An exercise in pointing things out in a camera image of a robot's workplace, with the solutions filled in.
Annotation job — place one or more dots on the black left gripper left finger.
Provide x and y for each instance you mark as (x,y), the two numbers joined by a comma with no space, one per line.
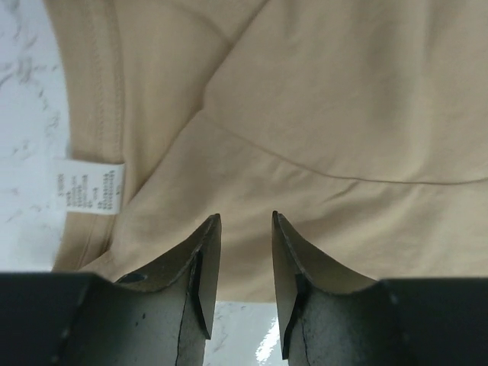
(177,295)

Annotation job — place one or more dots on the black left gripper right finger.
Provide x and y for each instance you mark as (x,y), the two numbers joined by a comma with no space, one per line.
(305,279)

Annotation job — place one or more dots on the beige t shirt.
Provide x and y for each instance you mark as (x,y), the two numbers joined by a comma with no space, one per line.
(363,122)

